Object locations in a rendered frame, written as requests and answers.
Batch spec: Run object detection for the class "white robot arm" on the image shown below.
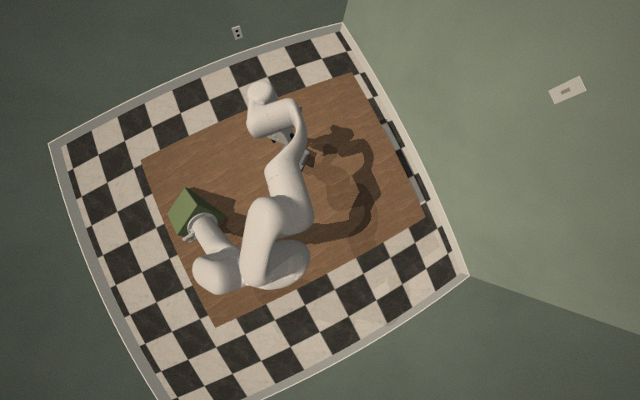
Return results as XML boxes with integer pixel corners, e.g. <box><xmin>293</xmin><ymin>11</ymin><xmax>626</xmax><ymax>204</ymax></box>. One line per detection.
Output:
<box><xmin>182</xmin><ymin>81</ymin><xmax>314</xmax><ymax>295</ymax></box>

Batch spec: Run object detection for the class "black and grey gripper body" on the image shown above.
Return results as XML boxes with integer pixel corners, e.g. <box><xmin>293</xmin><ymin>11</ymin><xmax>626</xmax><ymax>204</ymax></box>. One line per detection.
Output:
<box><xmin>267</xmin><ymin>128</ymin><xmax>294</xmax><ymax>145</ymax></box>

